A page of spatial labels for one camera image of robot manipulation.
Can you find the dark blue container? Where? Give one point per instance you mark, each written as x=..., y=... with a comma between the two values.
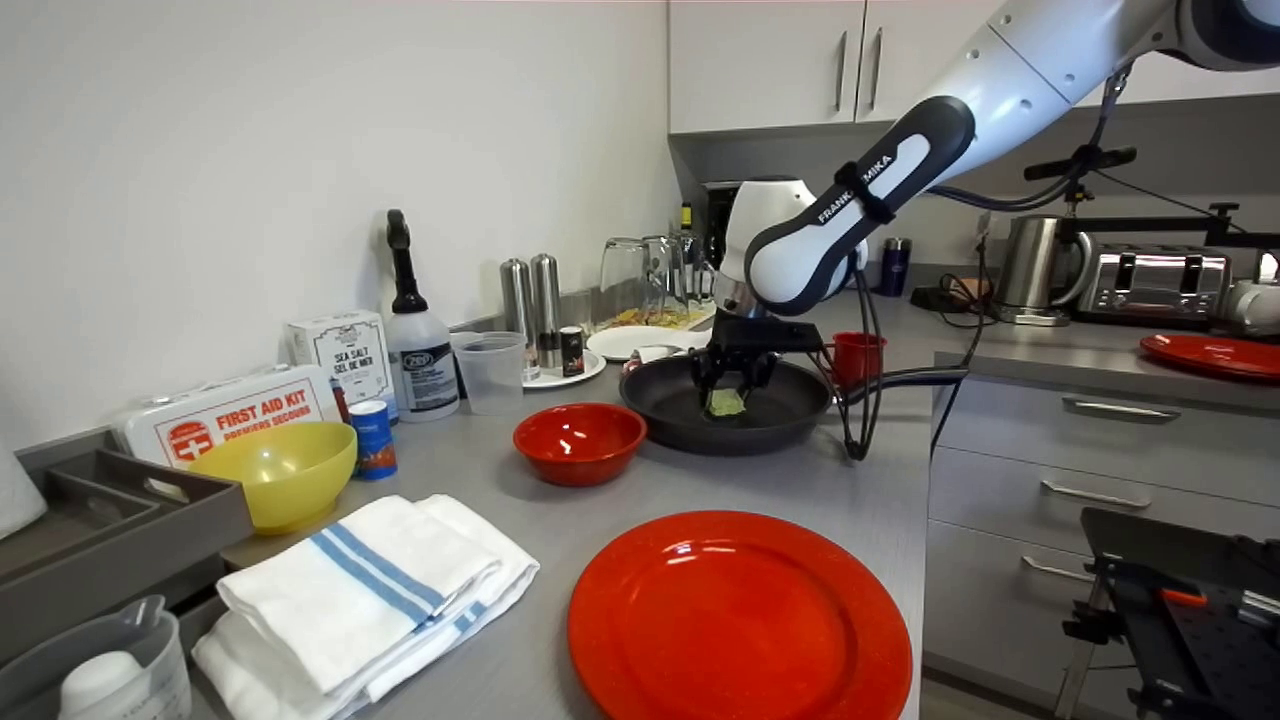
x=898, y=267

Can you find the clear plastic container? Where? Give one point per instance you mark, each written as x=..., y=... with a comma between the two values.
x=484, y=360

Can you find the white spray bottle black nozzle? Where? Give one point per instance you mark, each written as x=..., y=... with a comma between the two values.
x=424, y=360

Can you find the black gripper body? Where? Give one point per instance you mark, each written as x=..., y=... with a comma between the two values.
x=747, y=356

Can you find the red bowl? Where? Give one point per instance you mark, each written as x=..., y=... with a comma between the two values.
x=580, y=446

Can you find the silver toaster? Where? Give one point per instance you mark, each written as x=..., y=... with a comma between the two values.
x=1153, y=287

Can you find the black stand with red parts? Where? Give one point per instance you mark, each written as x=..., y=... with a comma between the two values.
x=1203, y=640

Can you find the grey drawer cabinet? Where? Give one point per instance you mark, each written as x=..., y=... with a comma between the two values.
x=1002, y=532

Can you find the large white plate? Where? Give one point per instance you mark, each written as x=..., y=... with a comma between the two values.
x=626, y=342

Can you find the yellow green bowl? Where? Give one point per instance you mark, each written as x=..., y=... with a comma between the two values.
x=274, y=472

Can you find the clear plastic measuring cup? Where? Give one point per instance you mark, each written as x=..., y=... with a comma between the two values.
x=144, y=640

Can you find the red plate with rim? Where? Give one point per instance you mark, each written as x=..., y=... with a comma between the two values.
x=1213, y=356

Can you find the small blue can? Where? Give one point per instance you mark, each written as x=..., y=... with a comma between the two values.
x=375, y=442

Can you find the yellow green sponge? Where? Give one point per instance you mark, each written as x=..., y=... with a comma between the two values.
x=724, y=403

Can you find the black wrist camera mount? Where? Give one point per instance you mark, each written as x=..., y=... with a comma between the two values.
x=775, y=321

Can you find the folded white towel blue stripes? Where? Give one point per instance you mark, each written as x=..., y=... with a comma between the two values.
x=363, y=603

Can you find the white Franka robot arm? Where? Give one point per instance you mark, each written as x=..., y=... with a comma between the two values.
x=813, y=255

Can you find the small white plate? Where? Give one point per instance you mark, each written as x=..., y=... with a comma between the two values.
x=541, y=380

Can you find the white mug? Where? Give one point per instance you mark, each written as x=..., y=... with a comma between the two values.
x=1261, y=306

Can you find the silver shaker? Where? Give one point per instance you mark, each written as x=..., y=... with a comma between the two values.
x=514, y=294
x=547, y=303

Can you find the small white printed box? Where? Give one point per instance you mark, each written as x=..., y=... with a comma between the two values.
x=346, y=352

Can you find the grey tray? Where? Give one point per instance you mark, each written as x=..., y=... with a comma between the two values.
x=83, y=532

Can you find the white first aid kit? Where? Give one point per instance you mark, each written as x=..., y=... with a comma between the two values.
x=224, y=413

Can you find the steel kettle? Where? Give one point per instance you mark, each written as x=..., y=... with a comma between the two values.
x=1035, y=267

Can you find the black frying pan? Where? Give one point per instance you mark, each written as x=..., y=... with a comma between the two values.
x=785, y=413

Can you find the upturned glass pitcher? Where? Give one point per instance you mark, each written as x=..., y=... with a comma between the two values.
x=626, y=272
x=682, y=267

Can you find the large red plate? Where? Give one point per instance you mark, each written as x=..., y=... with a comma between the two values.
x=732, y=626

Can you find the yellow patterned mat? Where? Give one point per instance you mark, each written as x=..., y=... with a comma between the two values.
x=660, y=318

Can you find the small dark spice jar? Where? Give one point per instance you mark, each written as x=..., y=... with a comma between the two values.
x=572, y=352

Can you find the black camera on mount arm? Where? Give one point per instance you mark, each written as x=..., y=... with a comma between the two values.
x=1083, y=160

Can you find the white towel red stripe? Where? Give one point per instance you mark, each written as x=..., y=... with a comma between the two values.
x=666, y=348

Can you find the white wall cabinets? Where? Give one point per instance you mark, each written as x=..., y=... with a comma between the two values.
x=761, y=66

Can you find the black coffee machine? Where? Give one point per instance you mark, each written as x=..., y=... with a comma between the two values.
x=714, y=222

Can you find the red cup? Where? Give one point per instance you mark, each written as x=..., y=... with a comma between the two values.
x=863, y=360

